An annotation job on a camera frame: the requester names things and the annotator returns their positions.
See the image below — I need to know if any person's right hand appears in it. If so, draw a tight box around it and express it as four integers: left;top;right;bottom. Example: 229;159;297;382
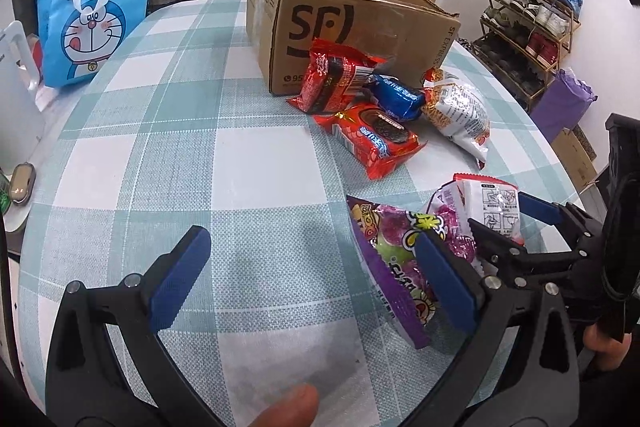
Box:
575;322;636;375

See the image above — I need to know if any white red-top snack packet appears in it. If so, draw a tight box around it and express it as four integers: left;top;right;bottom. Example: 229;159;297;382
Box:
452;173;526;248

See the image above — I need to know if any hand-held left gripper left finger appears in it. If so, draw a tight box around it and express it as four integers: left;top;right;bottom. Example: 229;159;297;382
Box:
46;226;221;427

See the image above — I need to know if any blue sandwich cookie packet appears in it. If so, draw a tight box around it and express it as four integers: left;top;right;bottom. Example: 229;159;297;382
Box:
367;73;427;122

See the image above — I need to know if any dark purple gummy packet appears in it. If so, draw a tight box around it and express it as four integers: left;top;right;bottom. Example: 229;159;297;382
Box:
346;194;451;350

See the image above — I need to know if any blue cartoon cat bag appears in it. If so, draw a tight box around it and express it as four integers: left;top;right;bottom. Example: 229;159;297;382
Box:
36;0;156;88

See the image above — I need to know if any flat brown cardboard box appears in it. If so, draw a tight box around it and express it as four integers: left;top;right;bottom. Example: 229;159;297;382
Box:
550;127;601;195

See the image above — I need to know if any brown cardboard box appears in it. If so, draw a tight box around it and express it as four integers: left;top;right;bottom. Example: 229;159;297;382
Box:
550;127;601;195
245;0;461;96

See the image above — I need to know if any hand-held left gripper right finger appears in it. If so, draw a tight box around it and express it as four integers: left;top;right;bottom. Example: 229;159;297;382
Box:
400;231;583;427

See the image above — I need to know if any red dark-print snack packet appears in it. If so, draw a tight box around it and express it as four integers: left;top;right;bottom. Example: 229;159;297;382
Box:
286;38;388;115

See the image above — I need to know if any person's left hand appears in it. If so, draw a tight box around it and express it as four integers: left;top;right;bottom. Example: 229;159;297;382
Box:
232;383;321;427

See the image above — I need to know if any beige rounded small device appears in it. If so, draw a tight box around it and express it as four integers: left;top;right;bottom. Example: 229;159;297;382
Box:
9;163;37;208

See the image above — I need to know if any white plastic appliance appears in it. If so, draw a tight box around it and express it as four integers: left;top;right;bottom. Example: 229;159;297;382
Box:
0;21;48;172

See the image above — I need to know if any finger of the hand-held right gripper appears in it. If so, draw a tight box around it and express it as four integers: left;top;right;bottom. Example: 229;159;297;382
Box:
466;217;581;280
517;192;603;240

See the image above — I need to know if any white noodle snack bag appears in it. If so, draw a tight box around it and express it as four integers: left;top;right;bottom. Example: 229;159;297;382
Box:
420;68;492;170

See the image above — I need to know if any purple plastic bag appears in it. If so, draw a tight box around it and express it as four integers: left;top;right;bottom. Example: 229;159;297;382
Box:
530;68;598;142

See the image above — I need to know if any wooden shoe rack with shoes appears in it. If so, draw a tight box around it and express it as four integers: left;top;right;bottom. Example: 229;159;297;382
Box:
472;0;583;108

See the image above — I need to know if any pink purple candy packet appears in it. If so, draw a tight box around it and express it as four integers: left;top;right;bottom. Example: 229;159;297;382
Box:
422;179;481;265

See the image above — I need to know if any red sandwich cookie packet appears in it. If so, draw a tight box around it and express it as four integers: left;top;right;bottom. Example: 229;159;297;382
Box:
312;102;430;181

